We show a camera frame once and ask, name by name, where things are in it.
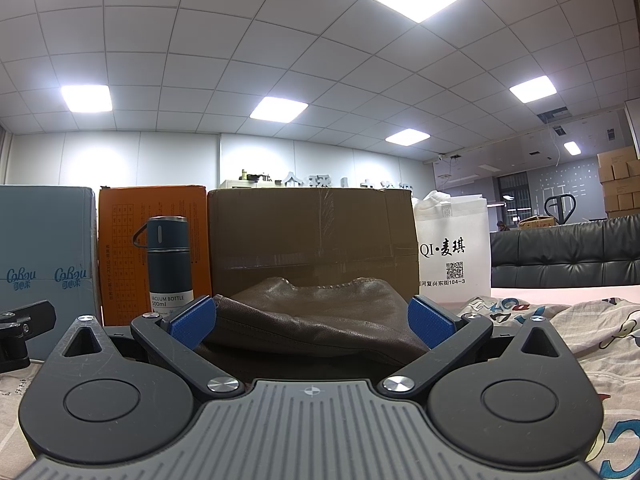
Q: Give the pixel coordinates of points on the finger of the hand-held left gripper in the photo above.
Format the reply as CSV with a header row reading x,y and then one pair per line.
x,y
30,316

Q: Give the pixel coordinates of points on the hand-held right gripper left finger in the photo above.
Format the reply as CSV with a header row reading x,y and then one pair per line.
x,y
192,322

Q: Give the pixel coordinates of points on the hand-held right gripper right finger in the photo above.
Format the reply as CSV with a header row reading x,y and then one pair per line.
x,y
431,322

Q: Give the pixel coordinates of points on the dark blue vacuum bottle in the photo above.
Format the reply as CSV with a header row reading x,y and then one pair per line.
x,y
167,260

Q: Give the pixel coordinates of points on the white non-woven tote bag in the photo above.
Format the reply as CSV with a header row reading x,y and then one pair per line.
x,y
450,250

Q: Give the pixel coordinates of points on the blue-grey carton box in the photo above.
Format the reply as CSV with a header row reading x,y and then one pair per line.
x,y
47,240

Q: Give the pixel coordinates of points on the orange carton box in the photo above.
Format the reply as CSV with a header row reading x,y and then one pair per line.
x,y
122,210

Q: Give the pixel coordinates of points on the open cardboard box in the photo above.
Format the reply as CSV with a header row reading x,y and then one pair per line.
x,y
536,221

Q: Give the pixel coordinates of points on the brown taped cardboard box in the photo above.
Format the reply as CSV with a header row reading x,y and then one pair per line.
x,y
310,235

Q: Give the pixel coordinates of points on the dark window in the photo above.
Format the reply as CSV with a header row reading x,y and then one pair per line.
x,y
511,195

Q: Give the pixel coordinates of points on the black leather sofa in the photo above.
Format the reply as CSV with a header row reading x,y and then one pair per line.
x,y
565,252

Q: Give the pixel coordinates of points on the printed cartoon blanket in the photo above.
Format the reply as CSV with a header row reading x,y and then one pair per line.
x,y
590,325

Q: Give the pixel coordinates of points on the black pallet jack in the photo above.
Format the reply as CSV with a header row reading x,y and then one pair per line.
x,y
559,207

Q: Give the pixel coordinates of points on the stack of cardboard boxes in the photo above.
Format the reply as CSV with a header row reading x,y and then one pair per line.
x,y
620,180

